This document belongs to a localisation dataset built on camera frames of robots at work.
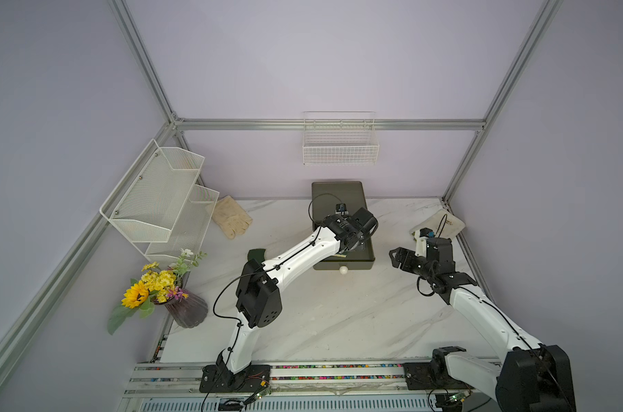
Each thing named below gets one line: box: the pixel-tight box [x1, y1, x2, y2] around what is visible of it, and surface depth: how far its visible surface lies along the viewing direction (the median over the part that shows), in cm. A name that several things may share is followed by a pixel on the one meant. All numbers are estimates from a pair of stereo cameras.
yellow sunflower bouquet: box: [107, 248, 208, 335], surface depth 67 cm
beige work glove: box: [211, 194, 254, 240], surface depth 114 cm
